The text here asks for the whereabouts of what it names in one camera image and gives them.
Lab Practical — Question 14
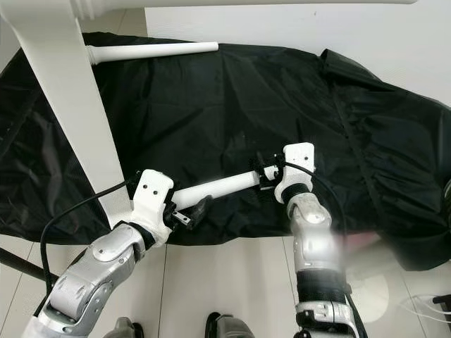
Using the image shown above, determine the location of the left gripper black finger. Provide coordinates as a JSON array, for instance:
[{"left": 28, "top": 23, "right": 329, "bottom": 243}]
[{"left": 187, "top": 195, "right": 214, "bottom": 225}]

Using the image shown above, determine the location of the black cloth cover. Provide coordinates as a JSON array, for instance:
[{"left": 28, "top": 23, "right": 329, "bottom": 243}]
[{"left": 0, "top": 32, "right": 451, "bottom": 272}]

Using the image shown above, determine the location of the pink soft object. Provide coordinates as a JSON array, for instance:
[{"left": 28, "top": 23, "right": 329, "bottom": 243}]
[{"left": 342, "top": 236, "right": 388, "bottom": 254}]

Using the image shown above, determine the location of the grey robot right foot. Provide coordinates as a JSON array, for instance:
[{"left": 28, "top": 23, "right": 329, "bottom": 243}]
[{"left": 204, "top": 312, "right": 265, "bottom": 338}]

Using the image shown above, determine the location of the grey robot foot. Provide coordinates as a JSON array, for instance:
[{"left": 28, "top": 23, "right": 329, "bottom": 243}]
[
  {"left": 204, "top": 312, "right": 265, "bottom": 338},
  {"left": 102, "top": 317, "right": 142, "bottom": 338}
]

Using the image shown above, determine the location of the grey robot left foot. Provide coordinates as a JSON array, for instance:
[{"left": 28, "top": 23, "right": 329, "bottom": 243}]
[{"left": 102, "top": 317, "right": 142, "bottom": 338}]

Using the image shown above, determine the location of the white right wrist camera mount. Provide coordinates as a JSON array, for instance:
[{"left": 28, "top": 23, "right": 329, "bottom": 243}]
[{"left": 273, "top": 142, "right": 316, "bottom": 205}]

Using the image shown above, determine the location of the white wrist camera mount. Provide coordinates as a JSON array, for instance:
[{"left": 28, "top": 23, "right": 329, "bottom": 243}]
[
  {"left": 273, "top": 142, "right": 316, "bottom": 205},
  {"left": 130, "top": 169, "right": 175, "bottom": 244}
]

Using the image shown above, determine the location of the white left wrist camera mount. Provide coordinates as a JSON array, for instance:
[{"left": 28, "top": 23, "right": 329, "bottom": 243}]
[{"left": 130, "top": 169, "right": 175, "bottom": 244}]

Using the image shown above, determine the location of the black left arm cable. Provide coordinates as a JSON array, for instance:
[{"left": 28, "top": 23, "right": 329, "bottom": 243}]
[{"left": 39, "top": 180, "right": 142, "bottom": 296}]

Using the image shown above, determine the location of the white floor cable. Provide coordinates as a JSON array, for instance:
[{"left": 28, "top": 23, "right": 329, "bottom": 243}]
[{"left": 398, "top": 294, "right": 451, "bottom": 326}]

